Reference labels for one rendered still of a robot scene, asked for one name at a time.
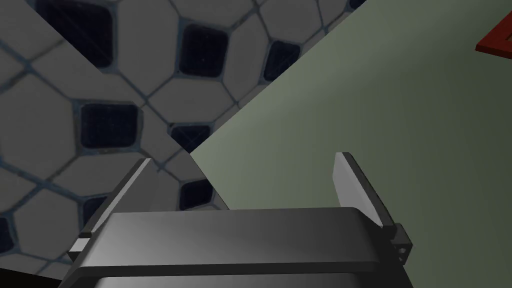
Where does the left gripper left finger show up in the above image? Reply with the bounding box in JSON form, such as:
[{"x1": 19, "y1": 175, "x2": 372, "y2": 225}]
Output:
[{"x1": 67, "y1": 157, "x2": 161, "y2": 263}]

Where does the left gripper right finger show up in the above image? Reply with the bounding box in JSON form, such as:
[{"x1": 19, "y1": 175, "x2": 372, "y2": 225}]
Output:
[{"x1": 332, "y1": 151, "x2": 414, "y2": 266}]

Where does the red flat object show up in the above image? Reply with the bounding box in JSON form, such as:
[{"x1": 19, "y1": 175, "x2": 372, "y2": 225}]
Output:
[{"x1": 475, "y1": 10, "x2": 512, "y2": 60}]

